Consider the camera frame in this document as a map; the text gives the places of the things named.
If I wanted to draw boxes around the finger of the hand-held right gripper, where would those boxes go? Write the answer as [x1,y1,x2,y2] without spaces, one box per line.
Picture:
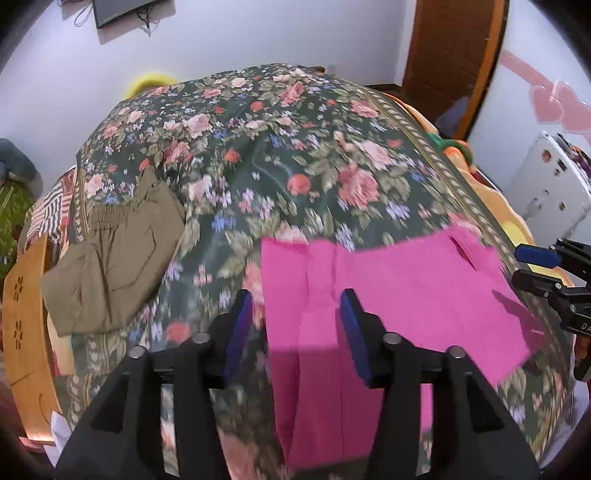
[512,269,570,303]
[514,244,563,269]

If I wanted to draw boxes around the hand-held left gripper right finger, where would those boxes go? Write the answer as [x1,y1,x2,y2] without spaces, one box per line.
[339,288,541,480]

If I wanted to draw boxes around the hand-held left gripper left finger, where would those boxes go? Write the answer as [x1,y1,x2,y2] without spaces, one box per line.
[55,288,256,480]

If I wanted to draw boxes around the pink pants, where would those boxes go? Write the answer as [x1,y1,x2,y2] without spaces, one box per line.
[260,225,546,472]

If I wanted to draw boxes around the olive green pants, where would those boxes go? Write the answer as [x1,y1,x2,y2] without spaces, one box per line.
[41,167,186,337]

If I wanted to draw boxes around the white appliance with stickers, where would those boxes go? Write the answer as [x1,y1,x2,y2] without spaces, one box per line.
[505,131,591,252]

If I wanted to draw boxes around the white heart-print wardrobe door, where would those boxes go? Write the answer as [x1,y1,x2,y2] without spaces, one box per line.
[466,0,591,195]

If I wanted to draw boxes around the floral bedspread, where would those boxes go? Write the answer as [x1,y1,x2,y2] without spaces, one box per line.
[55,62,578,480]

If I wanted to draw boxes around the white paper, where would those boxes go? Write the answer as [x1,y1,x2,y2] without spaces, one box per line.
[46,412,71,447]

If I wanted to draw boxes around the wooden lap table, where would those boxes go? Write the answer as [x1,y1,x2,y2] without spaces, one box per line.
[2,234,64,445]

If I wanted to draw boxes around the wooden door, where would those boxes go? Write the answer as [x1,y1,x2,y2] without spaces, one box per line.
[401,0,509,136]

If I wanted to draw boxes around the striped cloth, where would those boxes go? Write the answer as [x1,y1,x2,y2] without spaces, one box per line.
[24,170,78,246]

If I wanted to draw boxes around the green patterned storage box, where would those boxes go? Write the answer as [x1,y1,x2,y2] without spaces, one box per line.
[0,181,37,280]

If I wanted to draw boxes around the yellow foam tube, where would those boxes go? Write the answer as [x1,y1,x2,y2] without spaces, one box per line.
[124,73,177,100]

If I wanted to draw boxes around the grey plush toy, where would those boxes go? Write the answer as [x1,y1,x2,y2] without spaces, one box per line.
[0,137,43,186]

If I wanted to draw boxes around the small black wall monitor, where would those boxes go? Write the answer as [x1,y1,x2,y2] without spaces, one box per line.
[92,0,160,29]

